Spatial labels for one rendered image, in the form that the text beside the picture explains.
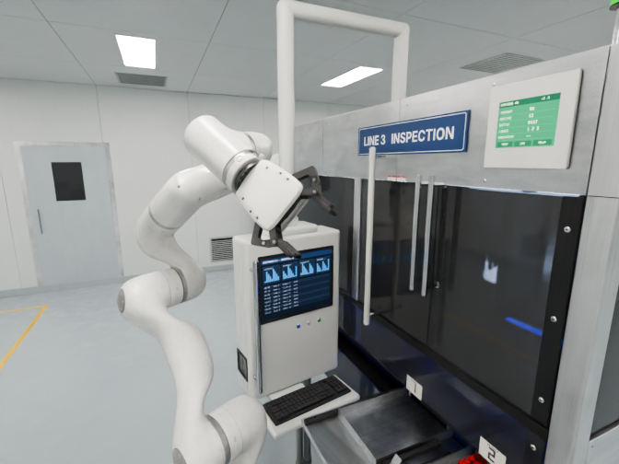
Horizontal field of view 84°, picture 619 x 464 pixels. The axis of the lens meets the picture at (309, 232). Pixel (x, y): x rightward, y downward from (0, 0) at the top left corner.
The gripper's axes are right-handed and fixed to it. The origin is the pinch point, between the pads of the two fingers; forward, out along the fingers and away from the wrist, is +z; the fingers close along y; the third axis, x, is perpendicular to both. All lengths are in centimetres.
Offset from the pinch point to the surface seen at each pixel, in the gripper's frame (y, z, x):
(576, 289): -25, 41, -43
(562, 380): -7, 54, -50
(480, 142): -45, 2, -51
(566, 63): -62, 9, -32
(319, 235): 10, -35, -97
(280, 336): 57, -18, -96
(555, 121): -51, 15, -35
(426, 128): -45, -16, -62
